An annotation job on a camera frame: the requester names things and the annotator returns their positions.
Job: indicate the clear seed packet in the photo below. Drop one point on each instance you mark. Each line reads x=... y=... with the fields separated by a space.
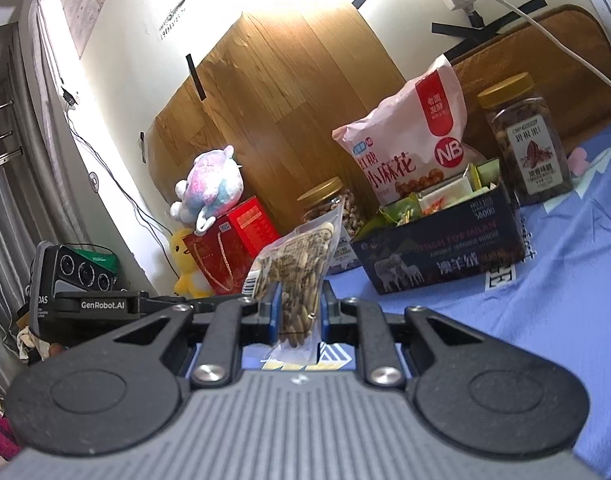
x=300 y=265

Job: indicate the red gift box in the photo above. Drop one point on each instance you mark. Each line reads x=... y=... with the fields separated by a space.
x=245 y=230

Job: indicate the pink snack bag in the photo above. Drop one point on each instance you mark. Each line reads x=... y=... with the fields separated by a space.
x=410 y=135

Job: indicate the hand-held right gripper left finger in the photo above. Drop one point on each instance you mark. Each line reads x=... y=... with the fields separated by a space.
x=274 y=305

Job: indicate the black cardboard box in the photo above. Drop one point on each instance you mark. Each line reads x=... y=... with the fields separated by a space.
x=435 y=255

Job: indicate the pink and blue plush toy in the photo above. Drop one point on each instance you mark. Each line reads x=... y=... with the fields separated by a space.
x=213 y=185

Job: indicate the pecan jar with gold lid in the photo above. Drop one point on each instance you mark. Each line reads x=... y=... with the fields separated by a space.
x=530 y=150

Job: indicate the blue printed bedsheet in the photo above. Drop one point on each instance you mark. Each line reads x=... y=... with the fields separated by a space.
x=560 y=335

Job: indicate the white and green packet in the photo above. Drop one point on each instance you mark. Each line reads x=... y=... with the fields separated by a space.
x=400 y=210

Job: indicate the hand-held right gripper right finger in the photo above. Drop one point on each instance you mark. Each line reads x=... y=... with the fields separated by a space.
x=326 y=310

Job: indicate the yellow-green packet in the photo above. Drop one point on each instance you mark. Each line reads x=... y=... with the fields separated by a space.
x=478 y=177

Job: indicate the grey curtain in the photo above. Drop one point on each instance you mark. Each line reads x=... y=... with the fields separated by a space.
x=15 y=185

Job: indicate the yellow duck plush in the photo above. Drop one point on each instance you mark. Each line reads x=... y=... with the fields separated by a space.
x=185 y=260

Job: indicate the large wooden board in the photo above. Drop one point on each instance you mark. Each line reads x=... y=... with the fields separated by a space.
x=285 y=110

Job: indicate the pale snack packet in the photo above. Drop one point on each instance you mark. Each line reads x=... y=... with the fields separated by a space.
x=443 y=192

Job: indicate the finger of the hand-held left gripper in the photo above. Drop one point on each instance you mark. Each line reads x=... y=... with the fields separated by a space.
x=165 y=301

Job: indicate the brown rounded board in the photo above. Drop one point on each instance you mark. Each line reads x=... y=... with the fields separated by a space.
x=575 y=50

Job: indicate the peanut jar with gold lid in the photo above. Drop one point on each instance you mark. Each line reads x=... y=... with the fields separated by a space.
x=323 y=191

